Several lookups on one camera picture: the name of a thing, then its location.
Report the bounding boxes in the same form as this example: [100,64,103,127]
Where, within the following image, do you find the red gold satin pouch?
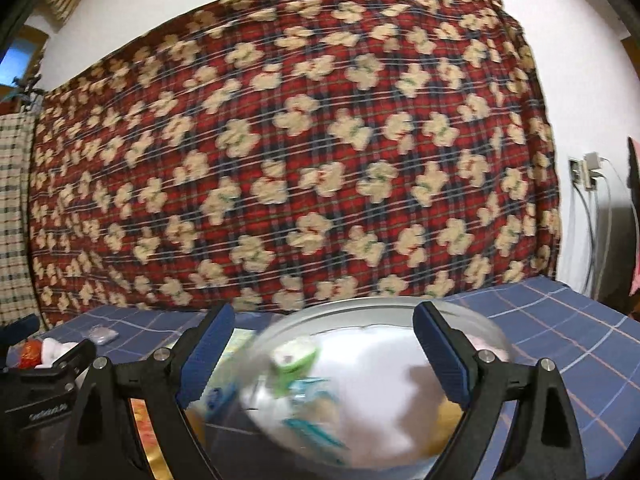
[17,339,42,370]

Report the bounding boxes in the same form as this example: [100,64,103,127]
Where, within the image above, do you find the white gauze roll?
[37,337,77,368]

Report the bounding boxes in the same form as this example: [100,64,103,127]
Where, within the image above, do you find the clear plastic bag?
[87,325,119,347]

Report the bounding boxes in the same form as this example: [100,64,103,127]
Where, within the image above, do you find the yellow sponge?
[425,399,463,456]

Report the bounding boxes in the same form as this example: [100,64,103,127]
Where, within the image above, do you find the green tissue packet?
[270,336,319,396]

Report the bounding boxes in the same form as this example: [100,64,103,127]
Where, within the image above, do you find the teal cloth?
[283,377,348,462]

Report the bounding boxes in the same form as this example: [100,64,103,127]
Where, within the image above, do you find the pink fluffy cloth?
[466,334,509,361]

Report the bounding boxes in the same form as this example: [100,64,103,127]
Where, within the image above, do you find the green white checkered cloth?
[0,113,38,325]

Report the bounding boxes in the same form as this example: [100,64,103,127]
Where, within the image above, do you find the blue plaid tablecloth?
[48,278,639,479]

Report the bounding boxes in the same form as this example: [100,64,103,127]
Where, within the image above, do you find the round metal tin container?
[238,296,514,470]

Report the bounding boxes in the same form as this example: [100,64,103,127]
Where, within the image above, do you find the wooden coat rack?
[10,63,46,112]

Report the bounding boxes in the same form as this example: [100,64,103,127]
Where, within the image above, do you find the window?
[0,38,37,87]

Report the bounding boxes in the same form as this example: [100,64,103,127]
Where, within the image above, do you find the white charger plug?
[582,152,602,191]

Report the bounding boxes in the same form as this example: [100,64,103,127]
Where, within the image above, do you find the red plaid bear blanket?
[29,0,561,324]

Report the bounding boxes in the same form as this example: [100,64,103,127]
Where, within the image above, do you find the black cable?
[574,181,599,298]

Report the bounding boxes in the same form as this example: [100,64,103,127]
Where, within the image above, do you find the white cable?
[596,159,639,302]

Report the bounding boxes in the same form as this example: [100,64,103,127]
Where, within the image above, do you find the wall power socket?
[568,158,584,186]

